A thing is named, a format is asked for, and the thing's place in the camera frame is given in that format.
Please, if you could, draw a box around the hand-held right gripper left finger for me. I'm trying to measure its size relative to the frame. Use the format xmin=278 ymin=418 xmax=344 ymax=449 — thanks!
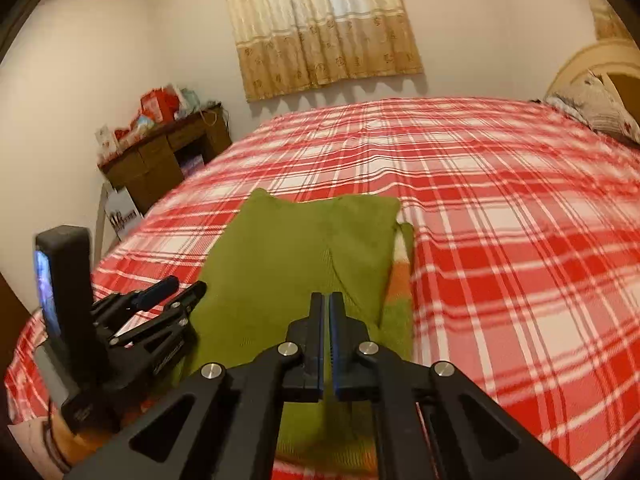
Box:
xmin=62 ymin=291 xmax=326 ymax=480

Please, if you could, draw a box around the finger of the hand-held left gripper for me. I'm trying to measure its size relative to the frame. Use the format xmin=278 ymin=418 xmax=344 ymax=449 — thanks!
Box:
xmin=92 ymin=275 xmax=180 ymax=332
xmin=107 ymin=280 xmax=208 ymax=349

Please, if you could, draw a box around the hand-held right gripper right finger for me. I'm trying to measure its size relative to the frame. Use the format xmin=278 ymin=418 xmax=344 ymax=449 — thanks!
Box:
xmin=327 ymin=291 xmax=581 ymax=480

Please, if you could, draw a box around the green orange cream knit sweater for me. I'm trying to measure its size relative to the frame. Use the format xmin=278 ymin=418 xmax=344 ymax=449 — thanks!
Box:
xmin=120 ymin=188 xmax=416 ymax=476

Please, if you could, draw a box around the person's left forearm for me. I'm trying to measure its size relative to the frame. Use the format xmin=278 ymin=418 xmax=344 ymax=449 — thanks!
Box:
xmin=7 ymin=410 xmax=71 ymax=478

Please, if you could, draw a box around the brown wooden door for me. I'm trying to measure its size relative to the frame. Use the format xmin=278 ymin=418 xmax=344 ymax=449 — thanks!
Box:
xmin=0 ymin=270 xmax=32 ymax=361

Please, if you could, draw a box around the brown wooden desk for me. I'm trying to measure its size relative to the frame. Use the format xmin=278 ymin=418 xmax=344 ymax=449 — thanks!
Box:
xmin=98 ymin=104 xmax=233 ymax=216

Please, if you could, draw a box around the red plaid blanket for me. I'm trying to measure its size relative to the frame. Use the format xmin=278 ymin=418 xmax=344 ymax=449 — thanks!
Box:
xmin=5 ymin=97 xmax=640 ymax=478

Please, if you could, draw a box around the pale green bag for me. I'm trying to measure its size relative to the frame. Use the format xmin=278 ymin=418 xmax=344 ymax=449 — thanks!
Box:
xmin=177 ymin=87 xmax=204 ymax=114

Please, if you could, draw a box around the beige patterned curtain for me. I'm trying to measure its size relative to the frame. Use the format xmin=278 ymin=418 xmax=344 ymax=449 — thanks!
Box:
xmin=222 ymin=0 xmax=425 ymax=103

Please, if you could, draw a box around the patterned pillow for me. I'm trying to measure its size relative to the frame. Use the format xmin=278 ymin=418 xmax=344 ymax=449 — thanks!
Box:
xmin=545 ymin=71 xmax=640 ymax=147

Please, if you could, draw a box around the beige wooden headboard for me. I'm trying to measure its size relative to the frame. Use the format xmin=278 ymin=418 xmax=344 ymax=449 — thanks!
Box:
xmin=545 ymin=40 xmax=640 ymax=136

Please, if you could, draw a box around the black cable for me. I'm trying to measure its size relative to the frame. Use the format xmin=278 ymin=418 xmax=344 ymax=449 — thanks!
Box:
xmin=42 ymin=400 xmax=72 ymax=474

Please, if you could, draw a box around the beige patterned wall hanging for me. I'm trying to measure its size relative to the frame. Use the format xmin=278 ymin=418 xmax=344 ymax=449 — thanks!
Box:
xmin=585 ymin=0 xmax=632 ymax=44

